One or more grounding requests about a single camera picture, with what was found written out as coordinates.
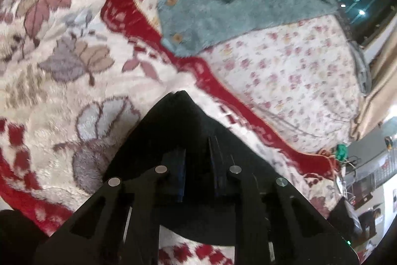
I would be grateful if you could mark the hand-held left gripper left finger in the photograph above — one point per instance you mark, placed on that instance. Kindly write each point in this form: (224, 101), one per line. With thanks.
(178, 178)

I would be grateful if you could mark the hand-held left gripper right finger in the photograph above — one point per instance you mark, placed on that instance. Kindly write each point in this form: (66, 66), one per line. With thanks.
(217, 165)

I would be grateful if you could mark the black pants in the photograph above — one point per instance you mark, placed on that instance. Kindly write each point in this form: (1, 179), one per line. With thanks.
(173, 128)

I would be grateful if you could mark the white floral bed sheet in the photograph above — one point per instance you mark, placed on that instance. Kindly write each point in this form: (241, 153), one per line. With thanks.
(294, 72)

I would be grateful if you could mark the green clip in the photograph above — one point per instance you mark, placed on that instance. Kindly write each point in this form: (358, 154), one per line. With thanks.
(341, 152)

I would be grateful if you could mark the red and white plush blanket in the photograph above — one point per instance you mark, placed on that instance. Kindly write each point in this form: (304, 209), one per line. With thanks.
(62, 97)

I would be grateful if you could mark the cluttered shelf unit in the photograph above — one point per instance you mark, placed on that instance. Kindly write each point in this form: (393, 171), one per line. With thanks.
(372, 184)

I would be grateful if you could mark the teal fleece jacket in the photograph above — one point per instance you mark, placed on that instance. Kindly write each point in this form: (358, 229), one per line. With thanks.
(232, 4)

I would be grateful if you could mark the grey cloth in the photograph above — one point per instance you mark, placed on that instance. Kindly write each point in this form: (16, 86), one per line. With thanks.
(363, 75)

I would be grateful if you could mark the beige curtain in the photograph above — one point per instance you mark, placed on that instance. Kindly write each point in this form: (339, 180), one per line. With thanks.
(378, 81)

